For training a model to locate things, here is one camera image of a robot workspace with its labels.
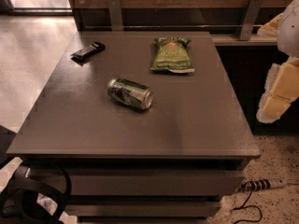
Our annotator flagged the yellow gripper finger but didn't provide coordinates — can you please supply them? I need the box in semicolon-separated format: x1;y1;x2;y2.
257;13;282;37
256;57;299;123

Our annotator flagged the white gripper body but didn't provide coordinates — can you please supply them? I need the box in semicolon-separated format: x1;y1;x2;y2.
277;0;299;57

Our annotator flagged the green soda can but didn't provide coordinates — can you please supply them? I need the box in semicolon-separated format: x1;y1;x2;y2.
107;78;153;110

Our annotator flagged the green chip bag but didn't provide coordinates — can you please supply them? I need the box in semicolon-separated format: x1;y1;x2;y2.
150;37;194;74

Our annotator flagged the white power strip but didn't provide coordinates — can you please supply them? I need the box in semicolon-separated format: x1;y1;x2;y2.
237;179;287;192

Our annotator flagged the grey drawer cabinet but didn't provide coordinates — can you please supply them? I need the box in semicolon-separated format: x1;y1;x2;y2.
8;32;260;224

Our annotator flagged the black snack bar wrapper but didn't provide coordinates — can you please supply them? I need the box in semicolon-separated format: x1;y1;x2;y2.
71;42;106;62

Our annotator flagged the right metal bracket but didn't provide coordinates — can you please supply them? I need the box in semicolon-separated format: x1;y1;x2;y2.
238;0;263;40

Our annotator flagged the metal bracket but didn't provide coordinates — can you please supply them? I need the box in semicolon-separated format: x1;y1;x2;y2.
238;0;263;40
107;0;123;31

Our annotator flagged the wooden wall shelf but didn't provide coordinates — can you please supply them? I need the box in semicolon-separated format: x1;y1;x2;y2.
211;35;277;46

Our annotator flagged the black power cable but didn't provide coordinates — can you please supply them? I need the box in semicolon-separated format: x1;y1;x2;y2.
232;187;263;224

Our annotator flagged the left metal bracket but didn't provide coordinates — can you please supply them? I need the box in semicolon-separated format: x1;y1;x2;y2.
107;0;123;31

